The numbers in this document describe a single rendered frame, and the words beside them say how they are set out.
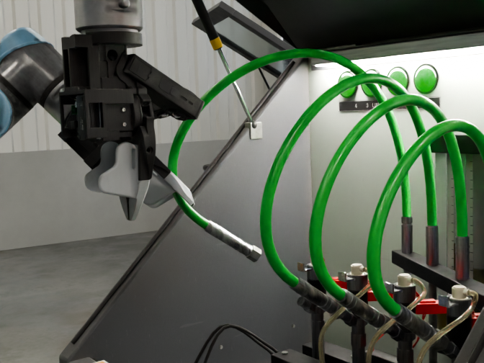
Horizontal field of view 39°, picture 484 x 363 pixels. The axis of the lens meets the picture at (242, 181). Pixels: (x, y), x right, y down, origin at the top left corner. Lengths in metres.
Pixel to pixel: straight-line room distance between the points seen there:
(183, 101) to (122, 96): 0.09
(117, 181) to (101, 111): 0.08
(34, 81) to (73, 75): 0.27
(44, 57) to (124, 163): 0.31
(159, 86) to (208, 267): 0.54
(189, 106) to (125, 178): 0.12
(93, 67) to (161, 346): 0.62
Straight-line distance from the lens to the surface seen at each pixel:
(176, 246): 1.21
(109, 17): 0.76
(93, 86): 0.76
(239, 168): 1.27
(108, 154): 0.80
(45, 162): 7.41
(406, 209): 1.11
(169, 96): 0.80
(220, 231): 1.01
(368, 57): 1.23
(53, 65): 1.03
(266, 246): 0.81
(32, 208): 7.42
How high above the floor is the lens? 1.34
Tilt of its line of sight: 6 degrees down
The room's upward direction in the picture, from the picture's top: 2 degrees counter-clockwise
